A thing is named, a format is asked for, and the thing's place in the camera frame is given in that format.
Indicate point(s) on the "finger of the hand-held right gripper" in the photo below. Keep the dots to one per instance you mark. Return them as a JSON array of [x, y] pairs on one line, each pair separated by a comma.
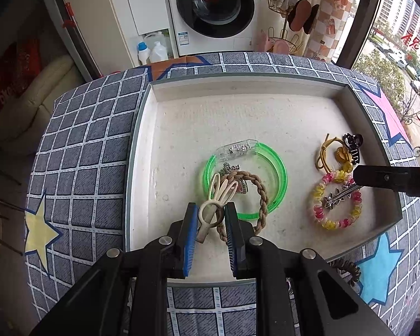
[[388, 180]]

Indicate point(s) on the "grey checked star blanket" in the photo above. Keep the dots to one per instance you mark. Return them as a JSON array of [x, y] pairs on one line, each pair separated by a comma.
[[84, 147]]

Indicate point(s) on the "white cabinet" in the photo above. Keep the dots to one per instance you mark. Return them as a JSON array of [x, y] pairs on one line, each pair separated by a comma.
[[143, 0]]

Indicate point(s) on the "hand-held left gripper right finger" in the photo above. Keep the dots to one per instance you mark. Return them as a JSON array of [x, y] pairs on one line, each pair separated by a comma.
[[231, 241]]

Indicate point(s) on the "silver charm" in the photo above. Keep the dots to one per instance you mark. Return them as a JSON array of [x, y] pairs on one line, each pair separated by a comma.
[[227, 168]]

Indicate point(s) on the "red patterned cloth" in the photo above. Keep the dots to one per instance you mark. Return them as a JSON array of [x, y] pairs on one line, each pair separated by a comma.
[[17, 70]]

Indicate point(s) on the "green translucent bangle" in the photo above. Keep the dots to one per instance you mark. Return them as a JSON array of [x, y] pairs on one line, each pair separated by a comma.
[[281, 175]]

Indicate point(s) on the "white shallow tray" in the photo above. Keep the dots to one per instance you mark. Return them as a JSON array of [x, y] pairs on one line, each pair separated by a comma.
[[182, 129]]

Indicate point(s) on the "white washing machine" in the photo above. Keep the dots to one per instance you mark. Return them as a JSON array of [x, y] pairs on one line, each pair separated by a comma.
[[182, 38]]

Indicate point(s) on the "blue capped detergent bottle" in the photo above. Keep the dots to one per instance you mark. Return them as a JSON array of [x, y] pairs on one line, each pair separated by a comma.
[[143, 56]]

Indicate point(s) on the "cream sofa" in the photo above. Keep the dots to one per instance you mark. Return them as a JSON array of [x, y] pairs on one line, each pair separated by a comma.
[[38, 94]]

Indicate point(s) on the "white plastic bottle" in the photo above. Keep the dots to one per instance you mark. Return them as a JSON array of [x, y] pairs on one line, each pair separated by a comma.
[[158, 54]]

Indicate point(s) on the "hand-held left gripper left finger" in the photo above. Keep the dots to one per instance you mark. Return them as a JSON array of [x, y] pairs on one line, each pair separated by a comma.
[[190, 241]]

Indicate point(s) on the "dark window frame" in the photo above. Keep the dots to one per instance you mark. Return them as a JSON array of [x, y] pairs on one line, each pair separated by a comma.
[[364, 17]]

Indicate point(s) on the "white plastic jug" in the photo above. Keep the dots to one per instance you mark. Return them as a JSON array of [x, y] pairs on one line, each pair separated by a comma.
[[154, 37]]

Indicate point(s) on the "dark brown slippers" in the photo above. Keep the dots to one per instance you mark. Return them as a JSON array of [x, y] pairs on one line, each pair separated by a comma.
[[299, 15]]

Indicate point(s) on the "black claw hair clip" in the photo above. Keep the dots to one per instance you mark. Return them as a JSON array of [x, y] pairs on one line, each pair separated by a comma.
[[353, 143]]

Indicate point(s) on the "pink slippers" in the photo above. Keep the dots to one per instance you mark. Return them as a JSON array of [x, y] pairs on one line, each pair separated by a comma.
[[280, 46]]

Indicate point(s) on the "silver star hair clip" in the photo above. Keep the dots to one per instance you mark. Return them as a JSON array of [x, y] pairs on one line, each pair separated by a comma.
[[336, 197]]

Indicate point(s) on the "pink checked curtain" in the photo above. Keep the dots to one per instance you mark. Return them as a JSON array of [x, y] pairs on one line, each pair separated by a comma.
[[329, 24]]

